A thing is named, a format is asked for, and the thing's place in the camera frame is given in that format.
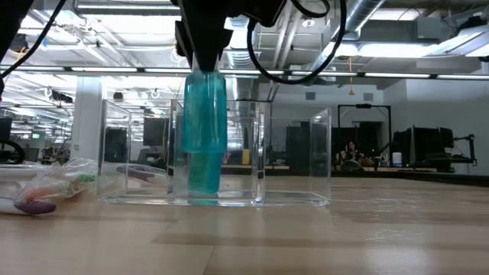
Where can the purple toothbrush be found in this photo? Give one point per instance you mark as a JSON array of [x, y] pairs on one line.
[[141, 173], [36, 207]]

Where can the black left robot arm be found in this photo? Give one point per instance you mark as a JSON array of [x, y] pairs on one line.
[[11, 19]]

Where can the black cabinet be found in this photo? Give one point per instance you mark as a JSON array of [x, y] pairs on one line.
[[114, 141]]

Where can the silver smooth ventilation duct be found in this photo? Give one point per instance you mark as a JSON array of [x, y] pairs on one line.
[[363, 11]]

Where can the yellow object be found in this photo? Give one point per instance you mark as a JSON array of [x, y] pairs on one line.
[[247, 157]]

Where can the teal mouthwash bottle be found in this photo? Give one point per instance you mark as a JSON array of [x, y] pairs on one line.
[[204, 114]]

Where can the clear acrylic organizer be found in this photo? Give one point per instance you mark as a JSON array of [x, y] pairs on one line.
[[260, 153]]

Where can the person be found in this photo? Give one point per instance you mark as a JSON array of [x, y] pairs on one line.
[[349, 153]]

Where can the black screen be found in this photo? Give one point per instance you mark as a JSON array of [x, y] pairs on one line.
[[5, 130]]

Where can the black monitor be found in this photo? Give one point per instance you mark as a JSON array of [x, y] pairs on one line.
[[154, 131]]

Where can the white container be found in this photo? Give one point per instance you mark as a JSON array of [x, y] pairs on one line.
[[397, 159]]

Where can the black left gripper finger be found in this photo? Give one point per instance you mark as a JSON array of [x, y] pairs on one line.
[[181, 36], [208, 42]]

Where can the white pillar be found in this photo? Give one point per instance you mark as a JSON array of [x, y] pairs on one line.
[[88, 122]]

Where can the green toothbrush in wrapper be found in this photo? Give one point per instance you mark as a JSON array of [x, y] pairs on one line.
[[86, 178]]

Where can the black frame stand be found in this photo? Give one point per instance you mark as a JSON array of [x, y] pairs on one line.
[[363, 105]]

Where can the black equipment bench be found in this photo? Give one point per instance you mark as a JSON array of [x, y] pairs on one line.
[[424, 143]]

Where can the silver ribbed ventilation duct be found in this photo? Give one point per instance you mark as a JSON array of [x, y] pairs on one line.
[[238, 59]]

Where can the orange toothbrush in wrapper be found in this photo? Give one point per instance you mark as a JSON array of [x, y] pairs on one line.
[[40, 193]]

